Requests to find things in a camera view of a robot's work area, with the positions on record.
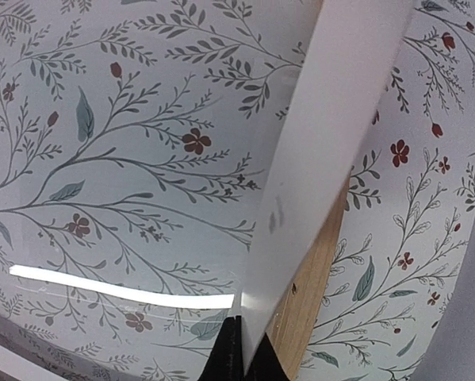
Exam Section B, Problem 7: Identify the light wooden picture frame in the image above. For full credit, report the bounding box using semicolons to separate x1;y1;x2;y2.
267;190;347;380

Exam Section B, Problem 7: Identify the floral patterned table cover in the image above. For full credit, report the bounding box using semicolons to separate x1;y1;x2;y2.
0;1;475;380

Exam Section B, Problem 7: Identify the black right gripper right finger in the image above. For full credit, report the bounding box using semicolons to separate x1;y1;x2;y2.
244;334;289;381

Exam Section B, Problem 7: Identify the white photo mat board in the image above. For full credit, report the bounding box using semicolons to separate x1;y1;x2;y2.
0;1;412;380

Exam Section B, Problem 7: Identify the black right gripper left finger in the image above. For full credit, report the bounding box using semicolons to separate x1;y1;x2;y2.
199;316;244;381

